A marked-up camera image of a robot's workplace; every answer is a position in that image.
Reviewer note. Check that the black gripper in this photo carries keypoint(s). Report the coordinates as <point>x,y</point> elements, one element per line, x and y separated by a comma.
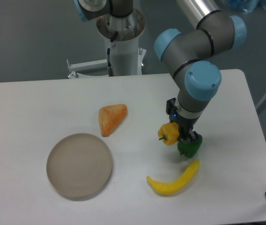
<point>185,128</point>

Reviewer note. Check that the yellow toy pepper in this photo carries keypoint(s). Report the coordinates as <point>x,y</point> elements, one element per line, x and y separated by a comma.
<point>168,133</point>

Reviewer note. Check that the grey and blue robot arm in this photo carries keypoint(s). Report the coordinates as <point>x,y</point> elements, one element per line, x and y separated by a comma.
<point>184,56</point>

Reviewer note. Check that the green toy pepper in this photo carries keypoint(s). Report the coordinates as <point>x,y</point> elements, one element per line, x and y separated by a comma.
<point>190,149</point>

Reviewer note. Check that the beige round plate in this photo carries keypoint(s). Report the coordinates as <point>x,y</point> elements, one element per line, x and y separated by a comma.
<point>79,166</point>

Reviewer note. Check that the yellow toy banana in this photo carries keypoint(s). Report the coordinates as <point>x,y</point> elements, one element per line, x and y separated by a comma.
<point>169,188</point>

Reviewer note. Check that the orange triangular toy bread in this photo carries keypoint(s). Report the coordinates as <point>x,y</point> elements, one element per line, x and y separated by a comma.
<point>110,117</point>

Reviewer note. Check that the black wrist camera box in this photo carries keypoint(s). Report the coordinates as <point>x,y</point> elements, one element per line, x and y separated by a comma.
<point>171,107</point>

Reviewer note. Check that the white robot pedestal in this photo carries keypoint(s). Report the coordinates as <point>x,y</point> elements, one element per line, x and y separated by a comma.
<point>123,55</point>

